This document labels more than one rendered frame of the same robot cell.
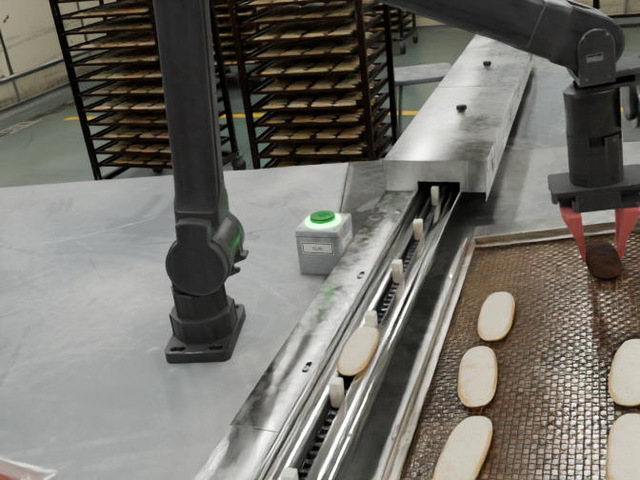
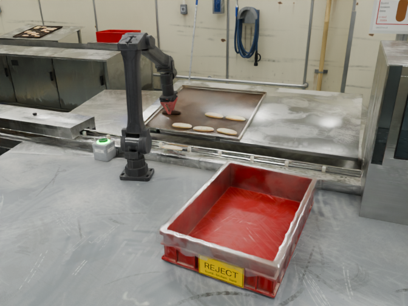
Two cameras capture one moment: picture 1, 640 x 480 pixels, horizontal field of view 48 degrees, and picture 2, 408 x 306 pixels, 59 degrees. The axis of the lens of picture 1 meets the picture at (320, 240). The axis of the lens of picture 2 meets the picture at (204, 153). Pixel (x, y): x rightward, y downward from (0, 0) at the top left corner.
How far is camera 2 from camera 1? 1.55 m
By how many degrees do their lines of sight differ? 80
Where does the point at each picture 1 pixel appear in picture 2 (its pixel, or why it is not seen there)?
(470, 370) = (203, 128)
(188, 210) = (142, 127)
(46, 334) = (107, 209)
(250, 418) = (197, 157)
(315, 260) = (110, 153)
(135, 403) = (168, 184)
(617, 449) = (234, 118)
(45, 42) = not seen: outside the picture
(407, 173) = (76, 130)
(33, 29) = not seen: outside the picture
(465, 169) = (90, 121)
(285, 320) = not seen: hidden behind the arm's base
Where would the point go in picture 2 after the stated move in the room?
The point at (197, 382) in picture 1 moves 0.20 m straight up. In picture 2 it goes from (163, 175) to (159, 128)
